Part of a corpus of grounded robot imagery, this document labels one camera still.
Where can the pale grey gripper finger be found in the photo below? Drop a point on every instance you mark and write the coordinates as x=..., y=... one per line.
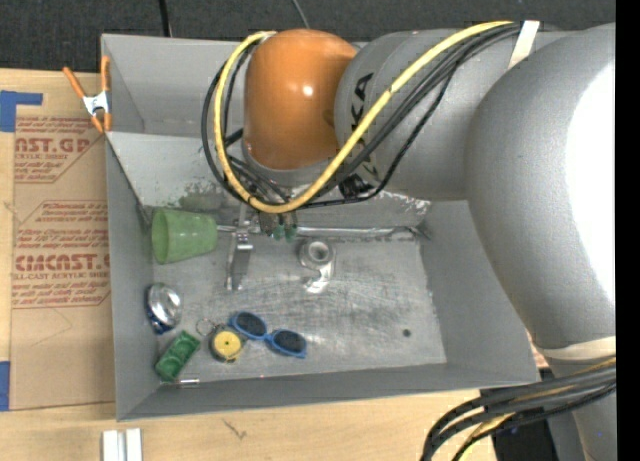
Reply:
x=243, y=261
x=231, y=269

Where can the green plastic cup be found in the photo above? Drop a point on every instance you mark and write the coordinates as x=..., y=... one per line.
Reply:
x=182, y=238

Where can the shiny silver metal piece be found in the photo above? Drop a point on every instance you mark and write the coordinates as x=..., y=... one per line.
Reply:
x=317, y=261

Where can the yellow tape measure with keyring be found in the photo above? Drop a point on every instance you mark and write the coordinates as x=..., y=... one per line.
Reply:
x=226, y=344

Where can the blue sunglasses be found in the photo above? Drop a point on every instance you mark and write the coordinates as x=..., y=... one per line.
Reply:
x=270, y=335

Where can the crushed silver and blue can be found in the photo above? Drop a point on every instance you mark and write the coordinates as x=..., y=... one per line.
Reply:
x=164, y=306

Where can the green toy brick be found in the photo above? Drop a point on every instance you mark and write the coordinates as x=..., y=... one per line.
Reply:
x=176, y=358

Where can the grey metal bin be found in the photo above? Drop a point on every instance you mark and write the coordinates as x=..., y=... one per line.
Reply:
x=350, y=299

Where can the brown cardboard board, red print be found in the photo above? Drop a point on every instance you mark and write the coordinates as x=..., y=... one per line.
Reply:
x=60, y=249

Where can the black cylinder on white bracket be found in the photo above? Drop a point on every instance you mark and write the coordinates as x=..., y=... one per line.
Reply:
x=357, y=188

